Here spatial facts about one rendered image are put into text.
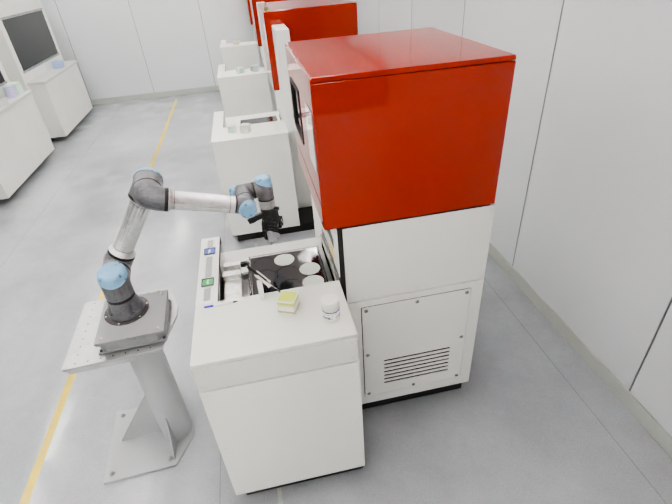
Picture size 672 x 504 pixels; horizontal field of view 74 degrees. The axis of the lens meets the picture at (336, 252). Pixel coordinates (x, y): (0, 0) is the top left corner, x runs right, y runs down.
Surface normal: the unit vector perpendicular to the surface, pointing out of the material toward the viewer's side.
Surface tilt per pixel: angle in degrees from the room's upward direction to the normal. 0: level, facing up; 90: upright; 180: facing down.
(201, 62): 90
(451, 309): 90
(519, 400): 0
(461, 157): 90
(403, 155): 90
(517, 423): 0
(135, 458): 0
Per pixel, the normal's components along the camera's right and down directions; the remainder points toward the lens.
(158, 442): -0.07, -0.83
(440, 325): 0.20, 0.54
